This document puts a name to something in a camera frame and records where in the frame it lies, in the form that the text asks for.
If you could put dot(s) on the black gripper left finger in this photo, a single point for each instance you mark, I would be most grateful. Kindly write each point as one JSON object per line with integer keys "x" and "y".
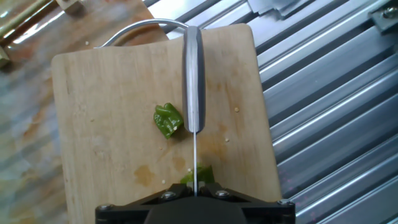
{"x": 172, "y": 191}

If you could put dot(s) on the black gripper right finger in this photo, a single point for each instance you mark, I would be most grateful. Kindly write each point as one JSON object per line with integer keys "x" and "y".
{"x": 221, "y": 191}

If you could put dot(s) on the green chili pepper piece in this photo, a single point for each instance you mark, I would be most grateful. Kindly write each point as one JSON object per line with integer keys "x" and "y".
{"x": 168, "y": 119}

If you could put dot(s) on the steel kitchen knife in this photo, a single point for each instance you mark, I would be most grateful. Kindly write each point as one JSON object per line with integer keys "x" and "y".
{"x": 193, "y": 77}

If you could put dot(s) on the bamboo cutting board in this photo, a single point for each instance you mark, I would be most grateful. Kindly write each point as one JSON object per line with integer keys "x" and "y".
{"x": 109, "y": 124}

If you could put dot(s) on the wooden dish rack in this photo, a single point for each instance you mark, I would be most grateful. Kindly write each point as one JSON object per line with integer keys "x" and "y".
{"x": 70, "y": 4}

